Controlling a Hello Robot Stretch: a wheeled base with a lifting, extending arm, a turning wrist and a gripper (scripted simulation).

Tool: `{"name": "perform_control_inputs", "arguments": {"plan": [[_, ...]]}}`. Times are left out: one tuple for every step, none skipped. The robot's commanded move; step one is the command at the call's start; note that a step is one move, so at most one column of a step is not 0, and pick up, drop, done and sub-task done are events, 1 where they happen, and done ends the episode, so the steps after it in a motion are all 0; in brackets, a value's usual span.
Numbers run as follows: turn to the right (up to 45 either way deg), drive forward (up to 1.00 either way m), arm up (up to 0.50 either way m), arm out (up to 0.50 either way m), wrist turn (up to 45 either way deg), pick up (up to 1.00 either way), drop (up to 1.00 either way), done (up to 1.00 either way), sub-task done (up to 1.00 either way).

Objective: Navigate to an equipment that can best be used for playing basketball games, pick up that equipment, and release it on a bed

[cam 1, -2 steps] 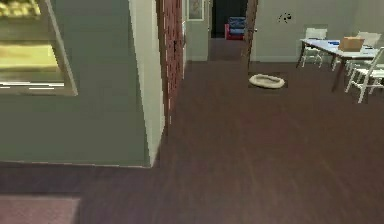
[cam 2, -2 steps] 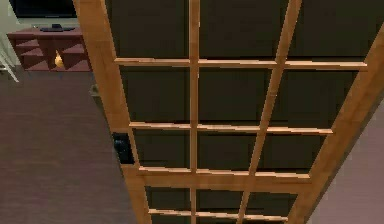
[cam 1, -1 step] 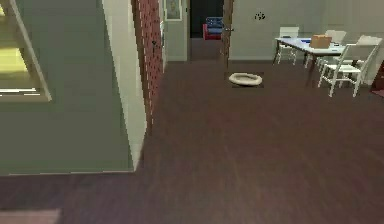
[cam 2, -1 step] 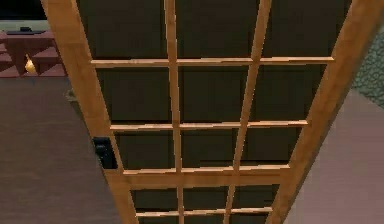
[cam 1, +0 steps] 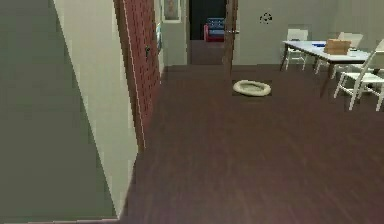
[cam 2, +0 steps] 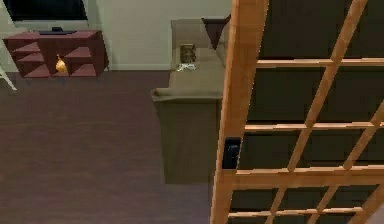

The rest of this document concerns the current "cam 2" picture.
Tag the black television set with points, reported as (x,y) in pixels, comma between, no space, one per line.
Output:
(46,10)

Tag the dark red shelf unit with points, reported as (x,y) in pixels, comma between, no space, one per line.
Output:
(36,53)

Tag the orange yellow ornament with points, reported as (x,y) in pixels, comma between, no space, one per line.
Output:
(61,65)

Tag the beige sofa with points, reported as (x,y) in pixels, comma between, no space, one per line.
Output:
(193,106)

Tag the white furniture leg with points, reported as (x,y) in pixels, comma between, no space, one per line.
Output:
(6,79)

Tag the grey box with dark panels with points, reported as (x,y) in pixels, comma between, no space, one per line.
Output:
(188,53)

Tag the wooden glass-paned room door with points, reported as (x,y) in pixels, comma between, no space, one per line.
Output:
(240,83)

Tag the white crumpled small object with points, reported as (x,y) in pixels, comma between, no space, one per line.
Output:
(186,67)

